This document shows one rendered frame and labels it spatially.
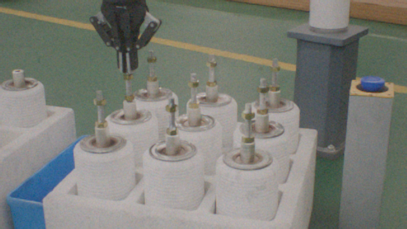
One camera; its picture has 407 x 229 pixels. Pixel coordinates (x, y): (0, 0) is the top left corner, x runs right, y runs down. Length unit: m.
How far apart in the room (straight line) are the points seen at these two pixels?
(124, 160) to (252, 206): 0.22
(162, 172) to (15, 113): 0.46
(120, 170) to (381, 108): 0.43
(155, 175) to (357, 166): 0.36
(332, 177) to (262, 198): 0.55
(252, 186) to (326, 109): 0.63
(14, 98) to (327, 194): 0.69
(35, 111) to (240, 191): 0.55
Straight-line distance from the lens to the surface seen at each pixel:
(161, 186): 0.95
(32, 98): 1.30
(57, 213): 1.01
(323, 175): 1.46
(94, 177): 0.99
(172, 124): 0.95
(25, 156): 1.24
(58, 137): 1.33
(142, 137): 1.08
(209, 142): 1.04
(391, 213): 1.34
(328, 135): 1.54
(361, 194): 1.12
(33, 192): 1.24
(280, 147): 1.02
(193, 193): 0.96
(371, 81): 1.06
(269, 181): 0.92
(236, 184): 0.91
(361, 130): 1.07
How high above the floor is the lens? 0.66
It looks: 22 degrees down
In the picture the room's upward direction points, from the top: 1 degrees counter-clockwise
